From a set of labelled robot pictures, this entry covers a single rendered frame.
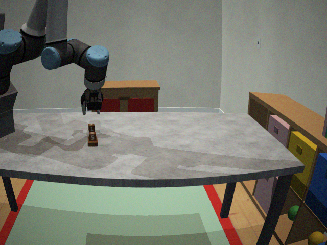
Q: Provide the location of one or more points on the brown wooden cube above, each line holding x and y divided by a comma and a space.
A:
92, 136
91, 127

